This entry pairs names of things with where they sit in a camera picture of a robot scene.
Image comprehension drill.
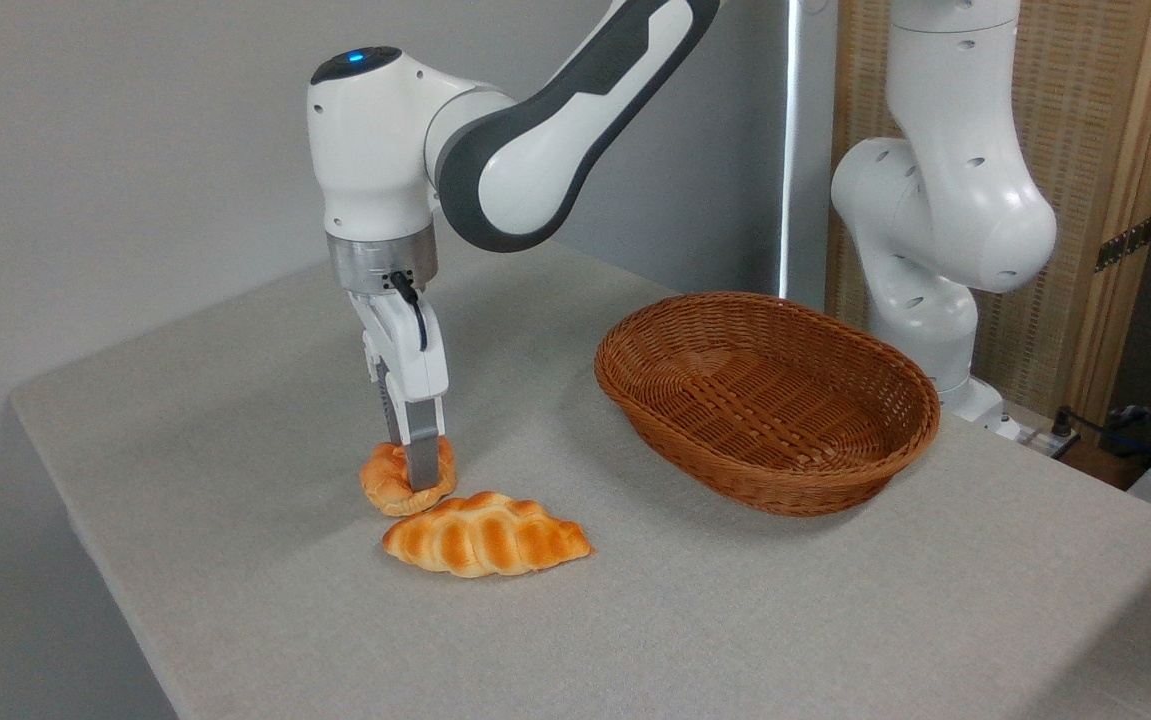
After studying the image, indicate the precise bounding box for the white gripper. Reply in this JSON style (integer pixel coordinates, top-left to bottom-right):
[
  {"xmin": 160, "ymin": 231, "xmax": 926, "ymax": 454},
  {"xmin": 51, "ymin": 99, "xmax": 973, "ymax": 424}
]
[{"xmin": 348, "ymin": 290, "xmax": 450, "ymax": 492}]

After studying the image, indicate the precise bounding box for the round orange bread roll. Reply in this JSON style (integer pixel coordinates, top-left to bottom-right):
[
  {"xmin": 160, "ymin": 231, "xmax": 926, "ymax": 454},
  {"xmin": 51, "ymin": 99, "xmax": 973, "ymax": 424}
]
[{"xmin": 359, "ymin": 436, "xmax": 458, "ymax": 517}]

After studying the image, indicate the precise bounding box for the long braided bread loaf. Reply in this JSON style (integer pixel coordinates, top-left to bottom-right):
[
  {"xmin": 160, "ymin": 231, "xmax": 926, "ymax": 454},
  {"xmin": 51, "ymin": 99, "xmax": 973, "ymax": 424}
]
[{"xmin": 381, "ymin": 491, "xmax": 594, "ymax": 579}]

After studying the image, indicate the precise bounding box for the brown wicker basket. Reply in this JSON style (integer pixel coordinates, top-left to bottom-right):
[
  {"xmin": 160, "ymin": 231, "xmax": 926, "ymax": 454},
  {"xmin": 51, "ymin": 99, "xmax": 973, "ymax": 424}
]
[{"xmin": 594, "ymin": 292, "xmax": 942, "ymax": 518}]

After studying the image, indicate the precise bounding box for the grey tablecloth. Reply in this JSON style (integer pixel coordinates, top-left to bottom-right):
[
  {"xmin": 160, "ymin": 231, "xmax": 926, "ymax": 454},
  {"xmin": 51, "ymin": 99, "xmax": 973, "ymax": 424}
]
[{"xmin": 10, "ymin": 240, "xmax": 1151, "ymax": 720}]

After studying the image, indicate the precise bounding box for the white power strip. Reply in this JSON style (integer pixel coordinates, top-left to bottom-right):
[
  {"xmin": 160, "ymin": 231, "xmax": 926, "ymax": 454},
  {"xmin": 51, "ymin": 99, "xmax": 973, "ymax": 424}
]
[{"xmin": 1020, "ymin": 420, "xmax": 1082, "ymax": 461}]

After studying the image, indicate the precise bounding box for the metal screen hinge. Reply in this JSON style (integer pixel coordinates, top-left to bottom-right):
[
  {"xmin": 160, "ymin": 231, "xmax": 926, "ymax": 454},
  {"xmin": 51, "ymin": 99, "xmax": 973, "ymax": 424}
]
[{"xmin": 1095, "ymin": 215, "xmax": 1151, "ymax": 273}]

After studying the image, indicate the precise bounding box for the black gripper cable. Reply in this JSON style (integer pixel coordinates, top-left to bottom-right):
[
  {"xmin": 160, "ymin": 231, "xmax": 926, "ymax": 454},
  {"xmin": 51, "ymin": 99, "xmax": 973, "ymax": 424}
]
[{"xmin": 387, "ymin": 270, "xmax": 429, "ymax": 353}]

